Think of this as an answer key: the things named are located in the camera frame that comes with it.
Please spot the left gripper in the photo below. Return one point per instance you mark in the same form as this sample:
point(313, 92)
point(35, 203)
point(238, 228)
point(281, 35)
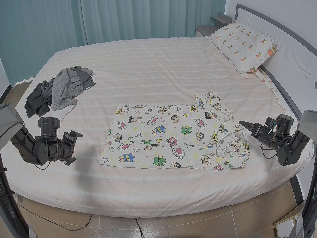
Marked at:
point(66, 147)

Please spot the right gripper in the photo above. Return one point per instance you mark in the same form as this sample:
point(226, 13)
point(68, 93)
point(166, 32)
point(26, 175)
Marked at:
point(261, 132)

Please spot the white printed pyjama top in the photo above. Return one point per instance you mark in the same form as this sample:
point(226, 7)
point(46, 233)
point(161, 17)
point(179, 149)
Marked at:
point(168, 137)

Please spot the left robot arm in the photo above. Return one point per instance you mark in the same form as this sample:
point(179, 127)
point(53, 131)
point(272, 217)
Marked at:
point(39, 150)

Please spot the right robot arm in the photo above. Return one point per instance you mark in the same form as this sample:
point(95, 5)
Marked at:
point(289, 152)

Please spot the pile of clothes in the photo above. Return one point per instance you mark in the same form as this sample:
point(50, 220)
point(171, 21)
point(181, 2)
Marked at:
point(64, 88)

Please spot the bed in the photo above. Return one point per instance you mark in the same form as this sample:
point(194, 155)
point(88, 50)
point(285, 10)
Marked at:
point(153, 66)

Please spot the white printed pillow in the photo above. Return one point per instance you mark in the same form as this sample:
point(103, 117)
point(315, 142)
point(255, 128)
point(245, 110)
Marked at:
point(242, 46)

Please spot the grey wooden bedside table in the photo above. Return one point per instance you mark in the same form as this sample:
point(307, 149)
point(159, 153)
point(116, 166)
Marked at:
point(205, 30)

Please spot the blue-green curtain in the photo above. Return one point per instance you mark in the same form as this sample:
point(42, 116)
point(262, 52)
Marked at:
point(111, 11)

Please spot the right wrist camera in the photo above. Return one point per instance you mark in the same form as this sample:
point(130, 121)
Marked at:
point(270, 122)

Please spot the pale wooden frame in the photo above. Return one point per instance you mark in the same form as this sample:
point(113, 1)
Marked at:
point(287, 224)

